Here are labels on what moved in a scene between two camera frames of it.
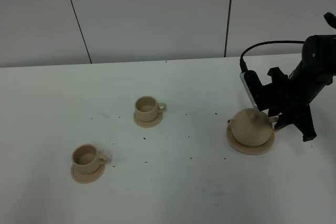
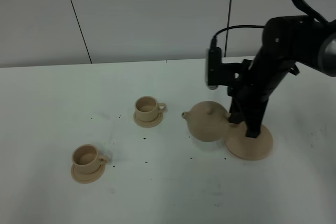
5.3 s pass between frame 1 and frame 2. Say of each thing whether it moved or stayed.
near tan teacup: stayed
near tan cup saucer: stayed
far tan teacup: stayed
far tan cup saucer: stayed
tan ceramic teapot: moved
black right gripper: moved
